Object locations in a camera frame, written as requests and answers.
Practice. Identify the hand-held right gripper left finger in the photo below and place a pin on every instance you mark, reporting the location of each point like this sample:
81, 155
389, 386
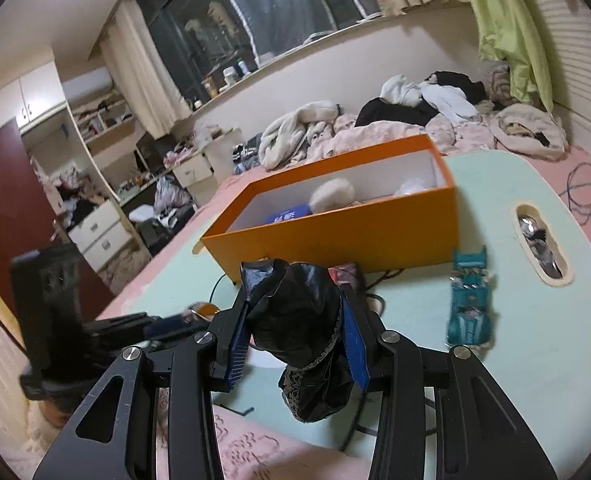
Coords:
235, 345

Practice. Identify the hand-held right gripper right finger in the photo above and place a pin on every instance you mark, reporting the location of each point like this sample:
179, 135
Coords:
355, 345

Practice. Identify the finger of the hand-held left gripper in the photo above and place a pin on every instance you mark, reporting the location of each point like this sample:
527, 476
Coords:
175, 322

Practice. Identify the black lace cloth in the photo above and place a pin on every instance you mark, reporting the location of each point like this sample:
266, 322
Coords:
295, 320

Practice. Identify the red black packet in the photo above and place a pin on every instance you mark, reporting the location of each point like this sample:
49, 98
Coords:
348, 275

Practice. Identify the orange cardboard box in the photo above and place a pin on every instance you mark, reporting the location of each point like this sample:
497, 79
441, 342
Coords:
350, 240

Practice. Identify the teal toy car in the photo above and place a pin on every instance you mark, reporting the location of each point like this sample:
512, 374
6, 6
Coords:
468, 305

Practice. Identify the blue small box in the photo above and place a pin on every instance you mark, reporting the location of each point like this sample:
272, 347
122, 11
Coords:
285, 216

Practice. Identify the beige fluffy plush item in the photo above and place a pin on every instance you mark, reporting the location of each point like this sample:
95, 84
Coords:
333, 192

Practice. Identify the light green desktop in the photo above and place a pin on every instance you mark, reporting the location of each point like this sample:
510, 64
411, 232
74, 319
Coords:
525, 360

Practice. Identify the white drawer cabinet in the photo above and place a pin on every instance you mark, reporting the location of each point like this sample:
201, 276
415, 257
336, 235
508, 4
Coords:
100, 235

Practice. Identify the dark red wardrobe door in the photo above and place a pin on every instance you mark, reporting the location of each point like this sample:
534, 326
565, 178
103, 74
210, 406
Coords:
5, 200

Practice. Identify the white plastic bag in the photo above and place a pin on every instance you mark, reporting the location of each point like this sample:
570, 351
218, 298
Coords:
173, 195

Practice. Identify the white carton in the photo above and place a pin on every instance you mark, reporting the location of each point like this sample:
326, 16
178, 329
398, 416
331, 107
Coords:
193, 170

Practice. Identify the black monitor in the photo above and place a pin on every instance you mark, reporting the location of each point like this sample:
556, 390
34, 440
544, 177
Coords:
153, 152

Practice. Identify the white shelf unit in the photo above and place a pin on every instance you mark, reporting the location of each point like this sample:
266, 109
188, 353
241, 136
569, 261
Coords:
110, 135

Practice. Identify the silvery metal clutter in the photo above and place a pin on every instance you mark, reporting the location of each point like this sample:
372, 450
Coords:
538, 245

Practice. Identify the pink crumpled blanket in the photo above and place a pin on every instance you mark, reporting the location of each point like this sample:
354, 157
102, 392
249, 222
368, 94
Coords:
355, 135

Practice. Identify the white overhead cabinet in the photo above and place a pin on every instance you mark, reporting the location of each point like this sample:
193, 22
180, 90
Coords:
35, 95

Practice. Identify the white fluffy blanket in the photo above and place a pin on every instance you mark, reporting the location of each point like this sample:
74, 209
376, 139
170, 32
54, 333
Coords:
285, 135

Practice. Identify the amber jar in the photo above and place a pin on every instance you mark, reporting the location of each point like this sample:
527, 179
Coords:
210, 87

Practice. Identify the white jar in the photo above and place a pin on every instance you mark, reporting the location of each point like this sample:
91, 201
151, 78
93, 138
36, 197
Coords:
230, 76

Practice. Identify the white garment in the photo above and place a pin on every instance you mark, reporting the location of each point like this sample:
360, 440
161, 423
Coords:
450, 100

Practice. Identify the beige garment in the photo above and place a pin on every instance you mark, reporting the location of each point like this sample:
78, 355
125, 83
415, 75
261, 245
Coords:
525, 140

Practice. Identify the dark window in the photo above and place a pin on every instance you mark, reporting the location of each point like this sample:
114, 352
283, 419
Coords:
275, 10

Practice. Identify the green hanging cloth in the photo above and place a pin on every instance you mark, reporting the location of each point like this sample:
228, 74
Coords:
510, 35

